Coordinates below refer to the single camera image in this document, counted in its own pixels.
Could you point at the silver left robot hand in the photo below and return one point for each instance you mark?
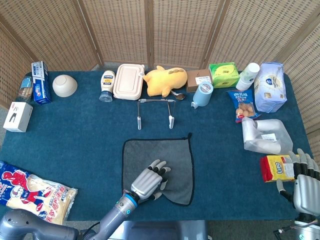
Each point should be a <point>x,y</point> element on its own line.
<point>146,181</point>

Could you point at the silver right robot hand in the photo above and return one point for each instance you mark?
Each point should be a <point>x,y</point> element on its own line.
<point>306,192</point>

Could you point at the grey and blue cloth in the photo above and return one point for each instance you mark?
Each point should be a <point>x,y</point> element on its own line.
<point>160,152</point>

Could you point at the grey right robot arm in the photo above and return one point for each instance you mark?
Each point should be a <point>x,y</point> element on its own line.
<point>307,230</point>

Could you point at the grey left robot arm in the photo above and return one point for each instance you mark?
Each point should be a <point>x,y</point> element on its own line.
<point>115,215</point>

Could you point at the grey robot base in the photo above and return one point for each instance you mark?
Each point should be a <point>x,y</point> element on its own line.
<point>162,231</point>

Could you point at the yellow red biscuit packet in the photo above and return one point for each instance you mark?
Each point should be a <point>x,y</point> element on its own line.
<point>275,167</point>

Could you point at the blue table carpet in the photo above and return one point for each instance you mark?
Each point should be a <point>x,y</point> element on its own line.
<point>87,150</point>

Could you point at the translucent plastic bag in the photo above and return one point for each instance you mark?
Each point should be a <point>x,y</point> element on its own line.
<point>270,127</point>

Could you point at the metal spoon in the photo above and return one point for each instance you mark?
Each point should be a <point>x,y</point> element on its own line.
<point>180,96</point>

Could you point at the beige plastic lunch box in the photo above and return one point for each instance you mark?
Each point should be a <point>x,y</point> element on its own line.
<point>127,82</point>

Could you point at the light blue cylindrical mug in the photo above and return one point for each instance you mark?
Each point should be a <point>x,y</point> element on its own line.
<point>202,96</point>

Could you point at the yellow plush toy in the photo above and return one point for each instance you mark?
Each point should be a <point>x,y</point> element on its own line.
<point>162,80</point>

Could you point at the mayonnaise squeeze bottle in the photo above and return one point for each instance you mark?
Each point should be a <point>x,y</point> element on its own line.
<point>108,82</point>

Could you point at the blue cookie snack bag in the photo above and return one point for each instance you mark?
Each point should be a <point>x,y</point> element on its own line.
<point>242,105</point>

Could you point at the gloves package red blue print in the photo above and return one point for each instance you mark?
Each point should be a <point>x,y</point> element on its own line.
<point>37,192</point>

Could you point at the brown cardboard box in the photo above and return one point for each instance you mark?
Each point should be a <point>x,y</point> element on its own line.
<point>195,80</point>

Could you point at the beige upturned bowl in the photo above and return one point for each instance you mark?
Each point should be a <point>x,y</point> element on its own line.
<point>64,86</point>

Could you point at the stack of paper cups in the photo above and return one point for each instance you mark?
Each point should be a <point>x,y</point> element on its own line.
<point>247,77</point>

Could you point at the green tissue pack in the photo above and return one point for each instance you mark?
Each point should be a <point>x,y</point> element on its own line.
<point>223,75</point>

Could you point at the blue toothpaste box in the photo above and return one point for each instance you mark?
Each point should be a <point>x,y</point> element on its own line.
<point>41,87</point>

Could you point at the white box black print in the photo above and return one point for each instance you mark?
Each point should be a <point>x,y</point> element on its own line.
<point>17,117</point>

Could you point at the clear jar with sticks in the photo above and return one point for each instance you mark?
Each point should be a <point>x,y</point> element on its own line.
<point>25,90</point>

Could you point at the wicker folding screen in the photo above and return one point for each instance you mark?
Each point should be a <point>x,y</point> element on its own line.
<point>120,30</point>

